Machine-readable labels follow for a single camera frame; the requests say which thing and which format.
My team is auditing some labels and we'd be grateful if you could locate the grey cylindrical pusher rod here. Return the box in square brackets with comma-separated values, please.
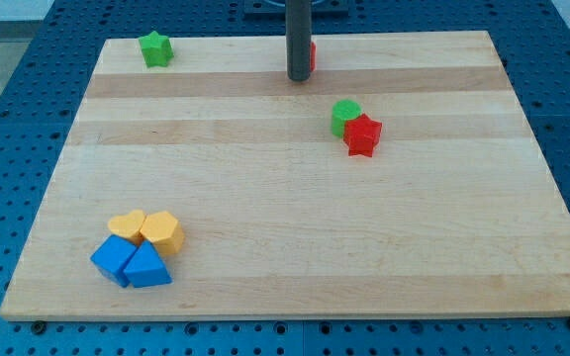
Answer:
[285, 5, 312, 82]

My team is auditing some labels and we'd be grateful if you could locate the wooden board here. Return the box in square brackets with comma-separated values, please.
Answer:
[0, 31, 570, 321]

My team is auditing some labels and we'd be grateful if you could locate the blue cube block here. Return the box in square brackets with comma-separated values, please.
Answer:
[90, 234, 138, 288]

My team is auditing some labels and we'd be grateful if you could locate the red block behind rod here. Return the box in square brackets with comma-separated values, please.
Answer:
[310, 41, 317, 72]

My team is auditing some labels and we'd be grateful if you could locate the green cylinder block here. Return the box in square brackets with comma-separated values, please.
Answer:
[331, 99, 362, 137]

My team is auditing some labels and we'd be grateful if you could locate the green star block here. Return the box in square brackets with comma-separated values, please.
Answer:
[138, 31, 174, 67]

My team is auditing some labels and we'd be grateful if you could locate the yellow heart block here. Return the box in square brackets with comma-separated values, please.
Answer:
[107, 210, 146, 246]

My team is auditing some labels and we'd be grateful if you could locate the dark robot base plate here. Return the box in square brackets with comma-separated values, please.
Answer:
[240, 0, 351, 17]

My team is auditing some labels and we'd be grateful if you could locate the blue triangle block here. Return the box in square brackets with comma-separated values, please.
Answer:
[124, 241, 172, 288]

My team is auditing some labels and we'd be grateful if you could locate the yellow hexagon block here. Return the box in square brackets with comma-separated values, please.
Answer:
[140, 211, 185, 257]

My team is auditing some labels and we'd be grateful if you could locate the red star block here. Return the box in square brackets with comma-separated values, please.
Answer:
[343, 114, 383, 157]

